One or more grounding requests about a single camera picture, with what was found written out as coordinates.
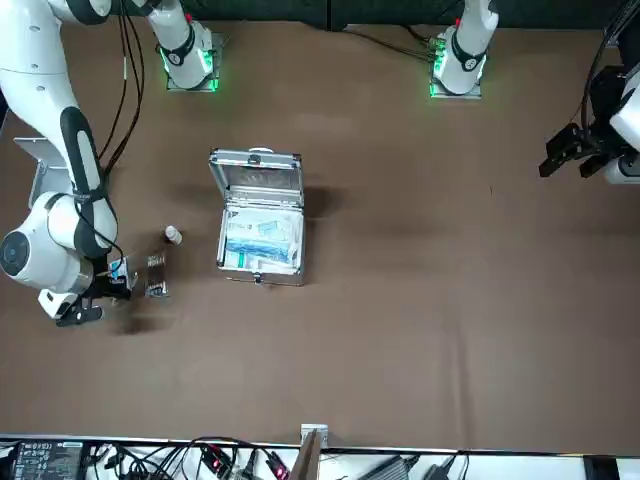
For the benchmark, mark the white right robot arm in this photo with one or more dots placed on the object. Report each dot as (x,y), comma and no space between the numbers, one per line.
(30,75)

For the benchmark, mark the black dongle red light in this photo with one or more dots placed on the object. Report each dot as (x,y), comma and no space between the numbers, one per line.
(215,457)
(277,465)

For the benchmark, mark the silver aluminium medical kit case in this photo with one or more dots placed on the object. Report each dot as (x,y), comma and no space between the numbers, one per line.
(260,165)

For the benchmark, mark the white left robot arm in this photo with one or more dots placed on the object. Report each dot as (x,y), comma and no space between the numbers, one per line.
(467,50)

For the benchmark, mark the clear gloves packet blue label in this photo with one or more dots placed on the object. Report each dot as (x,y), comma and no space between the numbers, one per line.
(120,267)

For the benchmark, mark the blue face mask packet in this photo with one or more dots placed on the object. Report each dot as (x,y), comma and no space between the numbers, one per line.
(260,247)

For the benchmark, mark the white teal medicine box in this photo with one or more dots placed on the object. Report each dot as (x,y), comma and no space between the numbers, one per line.
(240,260)

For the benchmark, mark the black box device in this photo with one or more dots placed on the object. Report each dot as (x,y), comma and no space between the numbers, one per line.
(600,470)

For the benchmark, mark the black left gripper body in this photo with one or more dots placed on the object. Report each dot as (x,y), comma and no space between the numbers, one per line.
(600,142)

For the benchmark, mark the small black power adapter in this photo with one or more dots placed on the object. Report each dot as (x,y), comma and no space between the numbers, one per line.
(445,470)

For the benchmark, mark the small white pill bottle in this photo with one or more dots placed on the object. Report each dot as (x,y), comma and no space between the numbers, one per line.
(173,235)

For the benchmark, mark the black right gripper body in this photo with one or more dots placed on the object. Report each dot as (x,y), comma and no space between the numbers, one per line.
(107,290)

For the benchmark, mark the black labelled power adapter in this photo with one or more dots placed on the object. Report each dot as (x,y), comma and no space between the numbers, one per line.
(45,460)

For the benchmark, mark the clear cotton swab packet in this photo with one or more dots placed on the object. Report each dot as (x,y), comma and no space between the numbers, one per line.
(156,275)

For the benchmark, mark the grey power adapter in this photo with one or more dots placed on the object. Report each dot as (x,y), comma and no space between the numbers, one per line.
(390,470)

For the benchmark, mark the silver aluminium frame post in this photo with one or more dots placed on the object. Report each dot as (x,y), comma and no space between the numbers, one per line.
(312,455)

